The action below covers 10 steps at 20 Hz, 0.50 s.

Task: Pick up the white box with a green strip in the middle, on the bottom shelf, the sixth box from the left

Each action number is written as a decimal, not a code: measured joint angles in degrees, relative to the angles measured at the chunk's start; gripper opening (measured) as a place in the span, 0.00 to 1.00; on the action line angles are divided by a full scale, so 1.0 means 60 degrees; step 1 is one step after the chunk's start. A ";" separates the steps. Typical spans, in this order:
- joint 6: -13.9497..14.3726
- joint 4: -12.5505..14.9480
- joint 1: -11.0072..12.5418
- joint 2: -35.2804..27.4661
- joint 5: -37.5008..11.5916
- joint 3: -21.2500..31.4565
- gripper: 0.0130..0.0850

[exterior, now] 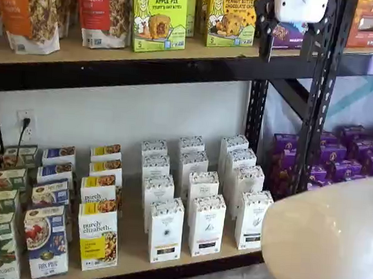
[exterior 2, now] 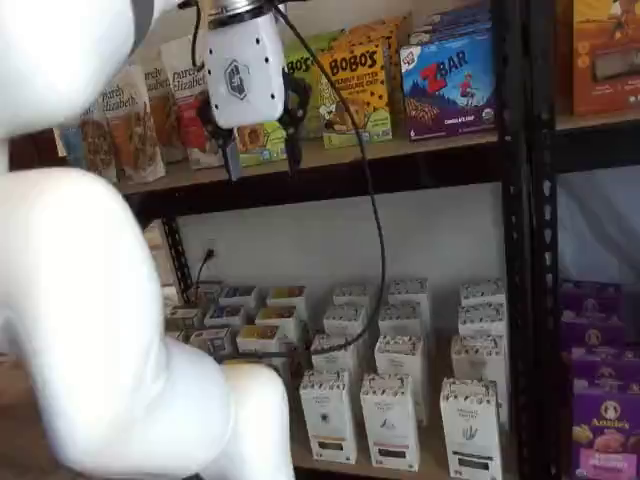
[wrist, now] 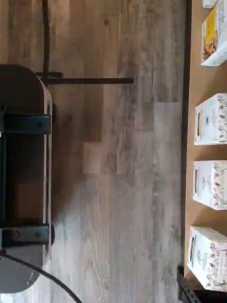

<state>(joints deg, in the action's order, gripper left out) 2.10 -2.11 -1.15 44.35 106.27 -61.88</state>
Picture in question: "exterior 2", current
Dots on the brown sofa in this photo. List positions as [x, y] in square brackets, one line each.
[30, 150]

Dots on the granola bag red label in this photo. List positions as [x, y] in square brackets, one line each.
[187, 115]

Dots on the granola bag blue label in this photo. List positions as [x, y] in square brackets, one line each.
[95, 145]

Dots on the white tea box pink strip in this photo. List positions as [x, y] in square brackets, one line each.
[390, 425]

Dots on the white tea box green strip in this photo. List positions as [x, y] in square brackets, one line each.
[470, 425]

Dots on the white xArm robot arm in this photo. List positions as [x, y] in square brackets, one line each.
[75, 300]

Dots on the white patterned-top tea box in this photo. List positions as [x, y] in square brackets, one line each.
[482, 292]
[345, 320]
[409, 292]
[335, 361]
[477, 355]
[352, 296]
[482, 320]
[400, 357]
[400, 320]

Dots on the yellow Bobo's peanut butter box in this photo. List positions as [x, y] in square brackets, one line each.
[405, 30]
[370, 35]
[372, 90]

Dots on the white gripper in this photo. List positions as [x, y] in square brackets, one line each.
[245, 75]

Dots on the purple Annie's box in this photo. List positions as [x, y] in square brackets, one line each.
[590, 300]
[605, 372]
[592, 335]
[607, 440]

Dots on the blue ZBar box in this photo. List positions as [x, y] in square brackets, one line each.
[455, 22]
[450, 85]

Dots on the granola bag brown label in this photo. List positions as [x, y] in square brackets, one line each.
[165, 115]

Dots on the orange snack box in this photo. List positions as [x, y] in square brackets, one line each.
[605, 60]

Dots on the granola bag orange label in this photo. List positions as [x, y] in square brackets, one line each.
[135, 140]

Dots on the white box yellow top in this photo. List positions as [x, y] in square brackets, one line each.
[276, 320]
[286, 297]
[257, 339]

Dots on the green Bobo's apple pie box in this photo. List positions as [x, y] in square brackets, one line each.
[325, 42]
[299, 65]
[260, 145]

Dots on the white tea box orange strip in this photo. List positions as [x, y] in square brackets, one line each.
[327, 420]

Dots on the black metal shelf unit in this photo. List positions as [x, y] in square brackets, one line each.
[515, 200]
[547, 200]

